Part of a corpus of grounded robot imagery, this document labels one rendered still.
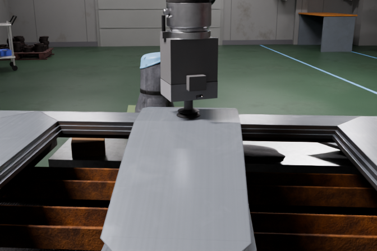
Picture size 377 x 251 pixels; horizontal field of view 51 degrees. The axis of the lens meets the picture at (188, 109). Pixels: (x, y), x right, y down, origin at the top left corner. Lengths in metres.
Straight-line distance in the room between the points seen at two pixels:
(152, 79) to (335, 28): 8.25
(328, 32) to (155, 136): 8.88
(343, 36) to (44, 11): 6.99
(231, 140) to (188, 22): 0.20
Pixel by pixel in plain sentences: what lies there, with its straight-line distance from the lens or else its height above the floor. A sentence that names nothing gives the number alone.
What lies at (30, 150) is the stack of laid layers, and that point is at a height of 0.83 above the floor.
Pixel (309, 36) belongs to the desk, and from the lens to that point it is 10.82.
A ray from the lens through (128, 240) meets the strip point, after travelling 0.50.
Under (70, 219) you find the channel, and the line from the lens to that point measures 0.91.
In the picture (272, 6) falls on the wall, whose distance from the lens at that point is 10.64.
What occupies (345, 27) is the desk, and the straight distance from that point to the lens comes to 9.60.
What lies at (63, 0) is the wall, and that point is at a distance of 10.36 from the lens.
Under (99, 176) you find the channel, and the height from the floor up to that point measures 0.70.
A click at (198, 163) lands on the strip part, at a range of 0.58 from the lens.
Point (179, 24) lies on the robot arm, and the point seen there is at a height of 1.11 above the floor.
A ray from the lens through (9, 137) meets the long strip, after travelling 1.00.
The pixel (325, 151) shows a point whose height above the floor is 0.68.
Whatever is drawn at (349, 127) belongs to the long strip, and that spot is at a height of 0.85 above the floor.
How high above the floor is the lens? 1.15
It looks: 16 degrees down
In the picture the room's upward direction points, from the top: straight up
